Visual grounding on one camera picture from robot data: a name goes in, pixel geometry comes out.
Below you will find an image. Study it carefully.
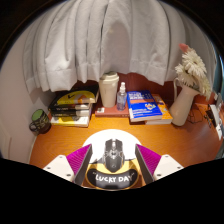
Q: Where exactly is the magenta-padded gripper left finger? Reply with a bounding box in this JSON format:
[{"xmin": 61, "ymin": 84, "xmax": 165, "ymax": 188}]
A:
[{"xmin": 43, "ymin": 143, "xmax": 94, "ymax": 187}]

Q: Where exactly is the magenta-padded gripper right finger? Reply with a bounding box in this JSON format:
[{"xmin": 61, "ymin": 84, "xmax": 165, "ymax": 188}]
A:
[{"xmin": 134, "ymin": 143, "xmax": 185, "ymax": 186}]

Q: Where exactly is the grey black computer mouse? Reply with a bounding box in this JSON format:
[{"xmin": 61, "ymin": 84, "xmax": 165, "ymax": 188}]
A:
[{"xmin": 102, "ymin": 138, "xmax": 126, "ymax": 174}]

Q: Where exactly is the yellow white thick book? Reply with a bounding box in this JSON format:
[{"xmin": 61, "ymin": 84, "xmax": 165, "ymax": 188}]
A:
[{"xmin": 49, "ymin": 114, "xmax": 91, "ymax": 128}]

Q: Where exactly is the dark mug green inside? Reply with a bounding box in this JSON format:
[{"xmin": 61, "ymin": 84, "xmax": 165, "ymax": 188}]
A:
[{"xmin": 28, "ymin": 108, "xmax": 52, "ymax": 135}]

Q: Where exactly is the black book yellow lettering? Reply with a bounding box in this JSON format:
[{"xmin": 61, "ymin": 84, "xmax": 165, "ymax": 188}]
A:
[
  {"xmin": 49, "ymin": 101, "xmax": 94, "ymax": 112},
  {"xmin": 49, "ymin": 108, "xmax": 93, "ymax": 118}
]

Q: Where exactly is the orange cover book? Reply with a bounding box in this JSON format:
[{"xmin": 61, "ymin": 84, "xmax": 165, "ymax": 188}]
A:
[{"xmin": 144, "ymin": 93, "xmax": 174, "ymax": 126}]

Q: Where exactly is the white ceramic jug vase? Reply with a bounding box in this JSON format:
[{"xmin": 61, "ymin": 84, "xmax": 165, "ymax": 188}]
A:
[{"xmin": 168, "ymin": 77, "xmax": 201, "ymax": 127}]

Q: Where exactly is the blue cover book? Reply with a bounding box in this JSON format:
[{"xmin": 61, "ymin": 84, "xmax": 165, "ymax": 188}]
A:
[{"xmin": 126, "ymin": 90, "xmax": 164, "ymax": 123}]

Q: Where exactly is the yellow black cover book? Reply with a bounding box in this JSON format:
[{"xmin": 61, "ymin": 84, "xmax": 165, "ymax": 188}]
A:
[{"xmin": 54, "ymin": 87, "xmax": 100, "ymax": 106}]

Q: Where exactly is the flat red book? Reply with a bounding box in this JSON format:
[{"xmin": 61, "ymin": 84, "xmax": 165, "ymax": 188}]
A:
[{"xmin": 94, "ymin": 101, "xmax": 131, "ymax": 118}]

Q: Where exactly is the clear spray bottle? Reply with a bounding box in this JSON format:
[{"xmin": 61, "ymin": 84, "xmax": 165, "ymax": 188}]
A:
[{"xmin": 116, "ymin": 81, "xmax": 128, "ymax": 112}]

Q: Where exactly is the cream travel tumbler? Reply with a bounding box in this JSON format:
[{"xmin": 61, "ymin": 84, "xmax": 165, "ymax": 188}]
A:
[{"xmin": 98, "ymin": 70, "xmax": 120, "ymax": 109}]

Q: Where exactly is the white flower bouquet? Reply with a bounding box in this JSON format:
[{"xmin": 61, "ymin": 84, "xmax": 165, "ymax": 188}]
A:
[{"xmin": 174, "ymin": 43, "xmax": 213, "ymax": 101}]

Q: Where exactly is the white curtain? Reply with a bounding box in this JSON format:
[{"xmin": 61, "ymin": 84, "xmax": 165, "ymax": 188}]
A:
[{"xmin": 22, "ymin": 0, "xmax": 214, "ymax": 94}]

